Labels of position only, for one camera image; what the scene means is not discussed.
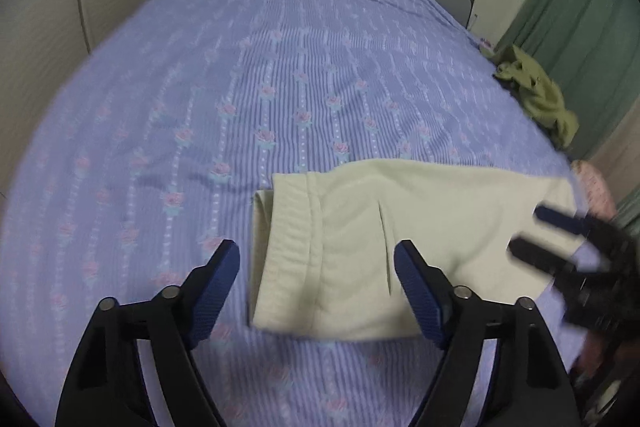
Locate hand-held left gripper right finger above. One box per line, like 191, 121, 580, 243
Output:
394, 239, 586, 427

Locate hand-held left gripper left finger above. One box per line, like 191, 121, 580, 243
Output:
54, 239, 241, 427

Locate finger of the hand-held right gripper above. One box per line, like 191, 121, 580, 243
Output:
534, 204, 601, 244
507, 236, 583, 282

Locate cream pants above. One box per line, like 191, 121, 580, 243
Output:
248, 158, 589, 342

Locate pink printed garment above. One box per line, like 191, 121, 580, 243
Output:
570, 159, 619, 224

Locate olive green garment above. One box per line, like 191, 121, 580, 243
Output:
492, 44, 581, 151

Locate green curtain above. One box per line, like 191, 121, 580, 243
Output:
495, 0, 640, 230

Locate purple floral striped blanket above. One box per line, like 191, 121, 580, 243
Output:
0, 0, 593, 427

